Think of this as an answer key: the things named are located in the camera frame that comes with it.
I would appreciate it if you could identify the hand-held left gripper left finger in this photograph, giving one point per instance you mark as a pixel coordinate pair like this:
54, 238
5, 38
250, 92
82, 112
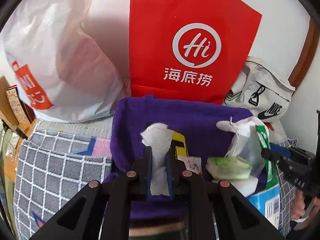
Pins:
149, 172

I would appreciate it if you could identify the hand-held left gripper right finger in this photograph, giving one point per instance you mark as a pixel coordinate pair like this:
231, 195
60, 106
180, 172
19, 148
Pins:
170, 177

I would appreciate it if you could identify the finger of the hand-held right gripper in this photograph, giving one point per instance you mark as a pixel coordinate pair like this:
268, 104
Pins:
271, 155
281, 149

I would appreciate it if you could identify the green tissue packet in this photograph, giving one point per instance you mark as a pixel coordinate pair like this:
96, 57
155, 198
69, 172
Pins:
272, 177

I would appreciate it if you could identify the small white printed sachet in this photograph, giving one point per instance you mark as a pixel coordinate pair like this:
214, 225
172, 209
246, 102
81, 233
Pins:
193, 164

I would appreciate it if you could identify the white mesh net bag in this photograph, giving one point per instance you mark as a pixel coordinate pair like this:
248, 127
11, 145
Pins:
243, 142

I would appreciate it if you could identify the person's right hand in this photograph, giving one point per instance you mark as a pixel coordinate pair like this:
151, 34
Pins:
298, 206

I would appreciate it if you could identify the blue tissue box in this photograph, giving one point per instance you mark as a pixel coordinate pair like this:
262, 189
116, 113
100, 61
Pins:
265, 202

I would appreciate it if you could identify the grey waist bag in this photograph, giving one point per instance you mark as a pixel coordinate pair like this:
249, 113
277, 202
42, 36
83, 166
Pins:
265, 87

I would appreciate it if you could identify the purple towel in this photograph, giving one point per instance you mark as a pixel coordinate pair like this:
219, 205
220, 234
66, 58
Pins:
200, 120

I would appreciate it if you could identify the grey checked blanket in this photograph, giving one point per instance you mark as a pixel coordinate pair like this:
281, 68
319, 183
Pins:
50, 175

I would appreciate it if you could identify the wooden nightstand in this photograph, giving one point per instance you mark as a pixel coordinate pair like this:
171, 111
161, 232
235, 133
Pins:
10, 170

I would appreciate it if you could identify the white plastic shopping bag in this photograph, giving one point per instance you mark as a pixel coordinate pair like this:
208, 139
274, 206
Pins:
62, 55

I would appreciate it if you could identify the patterned book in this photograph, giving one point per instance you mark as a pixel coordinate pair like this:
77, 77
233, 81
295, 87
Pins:
17, 105

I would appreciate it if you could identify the red paper bag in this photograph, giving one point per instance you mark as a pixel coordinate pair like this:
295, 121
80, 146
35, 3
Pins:
162, 17

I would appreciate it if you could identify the wooden headboard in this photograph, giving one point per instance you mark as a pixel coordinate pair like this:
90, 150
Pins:
3, 95

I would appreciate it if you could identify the brown wooden door frame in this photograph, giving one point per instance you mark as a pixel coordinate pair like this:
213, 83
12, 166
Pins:
306, 55

